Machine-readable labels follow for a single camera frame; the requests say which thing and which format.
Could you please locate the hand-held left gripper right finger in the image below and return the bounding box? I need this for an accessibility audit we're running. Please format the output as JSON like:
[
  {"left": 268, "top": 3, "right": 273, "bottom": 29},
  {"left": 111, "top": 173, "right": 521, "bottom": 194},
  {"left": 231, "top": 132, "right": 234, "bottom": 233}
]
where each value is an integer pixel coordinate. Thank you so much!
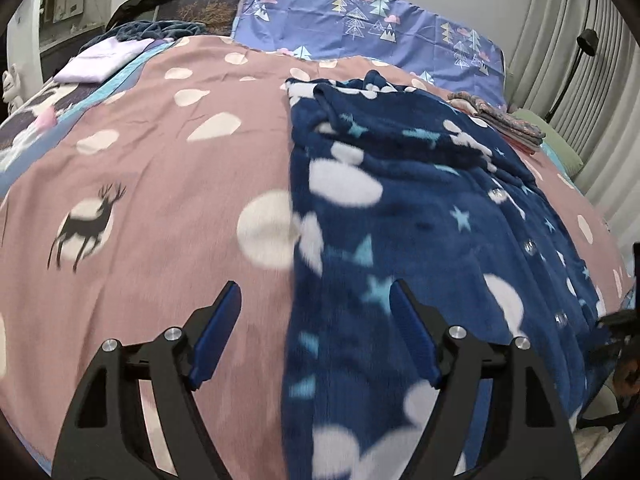
[{"left": 390, "top": 279, "right": 583, "bottom": 480}]

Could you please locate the teal fleece blanket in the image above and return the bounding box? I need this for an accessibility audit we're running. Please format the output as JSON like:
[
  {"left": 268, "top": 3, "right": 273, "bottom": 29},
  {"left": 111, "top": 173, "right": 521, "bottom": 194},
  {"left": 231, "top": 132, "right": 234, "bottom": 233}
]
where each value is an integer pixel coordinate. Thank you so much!
[{"left": 87, "top": 20, "right": 208, "bottom": 53}]

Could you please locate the dark tree-print pillow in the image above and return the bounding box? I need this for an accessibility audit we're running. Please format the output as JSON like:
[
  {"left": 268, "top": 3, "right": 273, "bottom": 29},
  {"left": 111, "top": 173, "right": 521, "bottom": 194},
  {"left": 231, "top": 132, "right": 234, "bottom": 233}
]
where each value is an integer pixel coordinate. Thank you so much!
[{"left": 155, "top": 0, "right": 248, "bottom": 41}]

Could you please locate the grey curtain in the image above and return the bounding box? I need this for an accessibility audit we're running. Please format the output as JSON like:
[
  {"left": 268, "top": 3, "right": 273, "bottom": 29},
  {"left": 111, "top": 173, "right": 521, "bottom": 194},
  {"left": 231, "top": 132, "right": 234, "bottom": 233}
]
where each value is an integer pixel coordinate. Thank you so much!
[{"left": 505, "top": 0, "right": 640, "bottom": 251}]

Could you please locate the blue tree-print pillow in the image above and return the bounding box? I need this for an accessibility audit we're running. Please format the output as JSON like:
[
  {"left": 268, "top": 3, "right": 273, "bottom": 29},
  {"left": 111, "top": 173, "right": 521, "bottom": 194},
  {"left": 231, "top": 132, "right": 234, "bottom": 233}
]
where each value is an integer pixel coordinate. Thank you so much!
[{"left": 232, "top": 0, "right": 506, "bottom": 108}]

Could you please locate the black floor lamp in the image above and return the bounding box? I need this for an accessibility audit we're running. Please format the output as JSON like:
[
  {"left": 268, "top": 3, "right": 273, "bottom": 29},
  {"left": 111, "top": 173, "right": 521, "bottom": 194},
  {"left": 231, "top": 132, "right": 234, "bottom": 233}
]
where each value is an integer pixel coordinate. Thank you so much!
[{"left": 544, "top": 29, "right": 599, "bottom": 123}]

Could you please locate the lilac folded cloth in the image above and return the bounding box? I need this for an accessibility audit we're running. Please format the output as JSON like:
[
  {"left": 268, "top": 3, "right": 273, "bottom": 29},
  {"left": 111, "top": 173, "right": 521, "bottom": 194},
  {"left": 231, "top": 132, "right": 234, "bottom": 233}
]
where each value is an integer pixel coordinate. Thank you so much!
[{"left": 52, "top": 37, "right": 163, "bottom": 83}]

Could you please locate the white plush toy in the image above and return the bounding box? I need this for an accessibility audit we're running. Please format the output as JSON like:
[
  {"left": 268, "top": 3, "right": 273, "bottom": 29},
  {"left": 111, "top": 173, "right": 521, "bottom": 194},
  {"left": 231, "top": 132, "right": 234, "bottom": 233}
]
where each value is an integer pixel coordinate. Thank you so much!
[{"left": 1, "top": 64, "right": 23, "bottom": 111}]

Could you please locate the pink dotted duvet cover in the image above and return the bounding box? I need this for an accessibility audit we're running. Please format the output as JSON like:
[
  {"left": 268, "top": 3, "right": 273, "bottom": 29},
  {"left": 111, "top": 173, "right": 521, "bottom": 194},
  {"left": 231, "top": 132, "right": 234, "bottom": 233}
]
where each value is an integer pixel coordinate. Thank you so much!
[{"left": 0, "top": 35, "right": 633, "bottom": 480}]

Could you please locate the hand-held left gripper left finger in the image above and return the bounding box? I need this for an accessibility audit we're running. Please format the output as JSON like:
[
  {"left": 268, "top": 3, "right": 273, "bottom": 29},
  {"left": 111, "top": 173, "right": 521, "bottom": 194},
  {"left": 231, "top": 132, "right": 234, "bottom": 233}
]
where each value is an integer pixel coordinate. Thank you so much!
[{"left": 51, "top": 280, "right": 243, "bottom": 480}]

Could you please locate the green pillow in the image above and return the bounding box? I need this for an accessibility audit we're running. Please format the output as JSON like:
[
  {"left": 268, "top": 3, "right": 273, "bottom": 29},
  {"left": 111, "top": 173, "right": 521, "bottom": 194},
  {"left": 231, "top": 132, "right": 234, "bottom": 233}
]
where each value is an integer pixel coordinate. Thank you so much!
[{"left": 510, "top": 107, "right": 585, "bottom": 178}]

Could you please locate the stack of folded clothes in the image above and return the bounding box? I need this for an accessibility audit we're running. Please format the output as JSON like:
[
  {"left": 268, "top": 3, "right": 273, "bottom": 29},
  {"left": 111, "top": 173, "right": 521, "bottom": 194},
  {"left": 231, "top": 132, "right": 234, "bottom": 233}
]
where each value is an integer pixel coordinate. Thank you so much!
[{"left": 447, "top": 91, "right": 546, "bottom": 143}]

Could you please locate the black cloth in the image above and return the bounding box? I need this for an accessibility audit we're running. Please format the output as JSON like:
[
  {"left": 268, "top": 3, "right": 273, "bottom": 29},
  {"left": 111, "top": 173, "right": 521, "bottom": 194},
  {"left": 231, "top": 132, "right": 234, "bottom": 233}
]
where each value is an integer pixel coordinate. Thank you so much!
[{"left": 105, "top": 0, "right": 201, "bottom": 31}]

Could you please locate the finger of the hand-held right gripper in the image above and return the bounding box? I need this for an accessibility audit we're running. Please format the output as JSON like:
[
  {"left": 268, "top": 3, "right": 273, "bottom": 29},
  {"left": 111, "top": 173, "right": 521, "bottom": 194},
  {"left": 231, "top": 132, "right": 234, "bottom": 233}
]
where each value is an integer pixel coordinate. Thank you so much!
[{"left": 597, "top": 310, "right": 640, "bottom": 333}]

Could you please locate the navy fleece star-print garment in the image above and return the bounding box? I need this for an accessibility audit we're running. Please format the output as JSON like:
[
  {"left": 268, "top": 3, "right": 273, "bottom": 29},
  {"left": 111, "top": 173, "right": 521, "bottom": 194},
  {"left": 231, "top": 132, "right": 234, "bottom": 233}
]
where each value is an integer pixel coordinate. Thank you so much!
[{"left": 282, "top": 70, "right": 621, "bottom": 480}]

